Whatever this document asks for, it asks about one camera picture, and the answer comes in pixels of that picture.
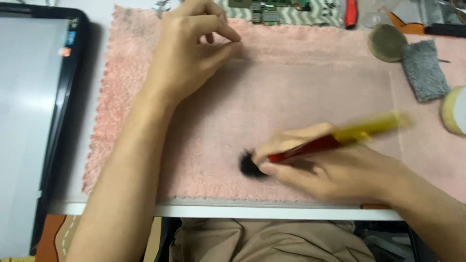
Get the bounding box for person's right hand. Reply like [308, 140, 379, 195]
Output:
[253, 123, 405, 205]

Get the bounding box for grey chevron patterned cloth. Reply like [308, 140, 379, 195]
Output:
[213, 0, 345, 28]

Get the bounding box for grey microfibre cloth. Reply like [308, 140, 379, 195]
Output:
[401, 39, 451, 103]

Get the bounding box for green circuit board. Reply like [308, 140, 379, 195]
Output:
[228, 0, 312, 26]

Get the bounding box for clear glass panel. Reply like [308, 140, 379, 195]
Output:
[160, 56, 403, 209]

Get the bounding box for red and yellow handled brush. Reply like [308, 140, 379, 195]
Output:
[238, 110, 413, 180]

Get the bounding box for person's left hand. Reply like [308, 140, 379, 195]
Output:
[145, 0, 244, 107]

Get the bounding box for black framed tablet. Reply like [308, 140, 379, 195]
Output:
[0, 3, 90, 257]

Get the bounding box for crumpled silver foil piece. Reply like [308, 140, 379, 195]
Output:
[152, 0, 173, 19]

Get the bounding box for red handled tool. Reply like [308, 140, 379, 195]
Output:
[344, 0, 359, 29]

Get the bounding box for person's beige trousers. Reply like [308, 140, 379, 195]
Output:
[169, 218, 376, 262]

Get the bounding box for clear plastic piece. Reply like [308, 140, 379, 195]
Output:
[361, 0, 394, 29]

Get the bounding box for brown patterned mat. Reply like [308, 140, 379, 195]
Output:
[33, 214, 79, 262]

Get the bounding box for pink fluffy towel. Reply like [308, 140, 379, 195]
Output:
[82, 5, 466, 204]

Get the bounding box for round olive polishing pad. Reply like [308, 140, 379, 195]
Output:
[367, 24, 408, 63]

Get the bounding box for orange and black tool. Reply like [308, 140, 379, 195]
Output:
[387, 12, 466, 38]

